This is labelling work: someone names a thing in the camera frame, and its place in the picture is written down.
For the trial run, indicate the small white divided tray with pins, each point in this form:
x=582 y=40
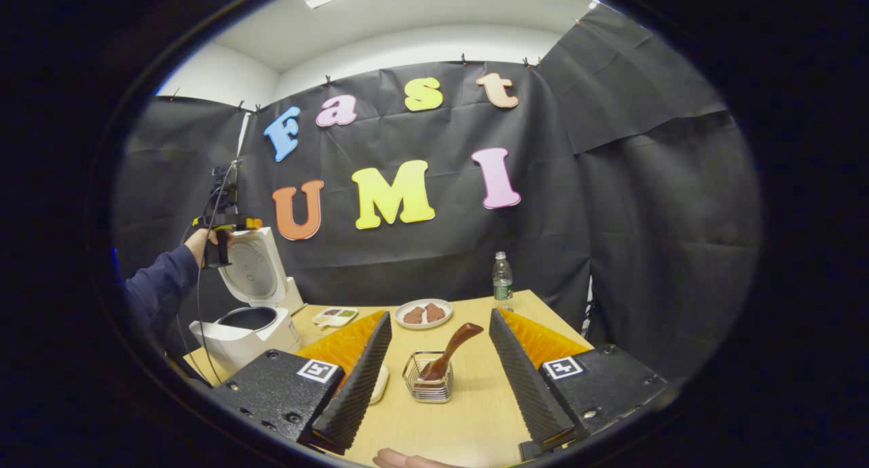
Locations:
x=335 y=316

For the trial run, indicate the brown meat piece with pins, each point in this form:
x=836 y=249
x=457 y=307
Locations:
x=414 y=316
x=435 y=312

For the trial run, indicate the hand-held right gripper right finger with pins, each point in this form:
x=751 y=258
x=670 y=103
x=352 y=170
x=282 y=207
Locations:
x=529 y=386

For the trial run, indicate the black backdrop cloth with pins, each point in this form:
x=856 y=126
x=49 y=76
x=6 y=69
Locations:
x=611 y=250

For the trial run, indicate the white round plate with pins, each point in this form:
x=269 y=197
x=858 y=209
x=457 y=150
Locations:
x=398 y=316

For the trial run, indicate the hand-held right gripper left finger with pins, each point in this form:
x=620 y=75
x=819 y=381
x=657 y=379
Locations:
x=356 y=393

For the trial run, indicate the clear plastic tray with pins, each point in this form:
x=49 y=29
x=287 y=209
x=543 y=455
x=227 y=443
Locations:
x=386 y=380

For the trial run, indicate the white rice cooker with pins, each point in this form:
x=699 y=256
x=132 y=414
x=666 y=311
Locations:
x=271 y=333

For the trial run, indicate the brown wooden spoon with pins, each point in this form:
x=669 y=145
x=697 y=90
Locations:
x=455 y=342

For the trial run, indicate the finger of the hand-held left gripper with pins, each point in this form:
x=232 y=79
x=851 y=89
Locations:
x=248 y=223

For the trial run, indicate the clear plastic water bottle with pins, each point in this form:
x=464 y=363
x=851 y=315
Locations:
x=502 y=284

